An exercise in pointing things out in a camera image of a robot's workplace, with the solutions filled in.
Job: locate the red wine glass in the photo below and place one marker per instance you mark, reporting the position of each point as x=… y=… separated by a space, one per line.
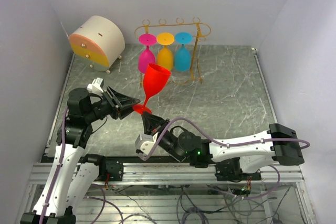
x=155 y=79

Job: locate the orange wine glass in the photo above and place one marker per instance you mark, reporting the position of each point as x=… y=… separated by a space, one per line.
x=165 y=57

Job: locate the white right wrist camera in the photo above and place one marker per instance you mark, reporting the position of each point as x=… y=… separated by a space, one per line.
x=144 y=143

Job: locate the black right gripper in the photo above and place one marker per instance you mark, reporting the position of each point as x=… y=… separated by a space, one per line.
x=155 y=124

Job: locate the gold wire wine glass rack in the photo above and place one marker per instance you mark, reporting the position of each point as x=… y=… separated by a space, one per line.
x=203 y=30

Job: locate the blue wine glass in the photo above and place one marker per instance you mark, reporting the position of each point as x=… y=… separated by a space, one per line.
x=182 y=58

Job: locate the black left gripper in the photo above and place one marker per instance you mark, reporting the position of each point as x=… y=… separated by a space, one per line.
x=126 y=102

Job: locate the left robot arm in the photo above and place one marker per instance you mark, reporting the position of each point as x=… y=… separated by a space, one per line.
x=73 y=171

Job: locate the pink wine glass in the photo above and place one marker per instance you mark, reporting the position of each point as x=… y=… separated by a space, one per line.
x=147 y=56

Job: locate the aluminium rail frame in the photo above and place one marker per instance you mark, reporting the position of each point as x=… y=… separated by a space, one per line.
x=162 y=169

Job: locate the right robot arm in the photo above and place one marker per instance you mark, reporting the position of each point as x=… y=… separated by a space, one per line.
x=235 y=159

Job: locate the round beige drawer cabinet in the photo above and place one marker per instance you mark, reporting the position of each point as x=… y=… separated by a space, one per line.
x=99 y=42

